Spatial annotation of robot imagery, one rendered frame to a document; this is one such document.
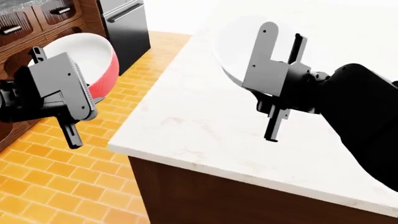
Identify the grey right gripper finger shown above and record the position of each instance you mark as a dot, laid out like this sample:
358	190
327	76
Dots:
264	74

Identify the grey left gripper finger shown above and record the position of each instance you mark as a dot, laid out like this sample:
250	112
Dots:
59	74

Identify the red bowl white inside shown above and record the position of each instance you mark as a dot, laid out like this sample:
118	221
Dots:
105	77

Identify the wooden drawer front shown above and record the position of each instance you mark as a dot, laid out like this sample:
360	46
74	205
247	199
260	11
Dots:
62	16
18	22

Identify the brown wooden kitchen cabinet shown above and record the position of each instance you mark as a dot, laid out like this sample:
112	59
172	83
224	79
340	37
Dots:
90	23

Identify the black kitchen appliance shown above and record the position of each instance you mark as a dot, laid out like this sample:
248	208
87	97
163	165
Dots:
130	42

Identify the speckled granite countertop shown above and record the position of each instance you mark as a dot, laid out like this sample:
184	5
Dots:
12	4

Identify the brown kitchen island base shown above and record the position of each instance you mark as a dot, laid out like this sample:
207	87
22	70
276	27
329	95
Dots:
217	198

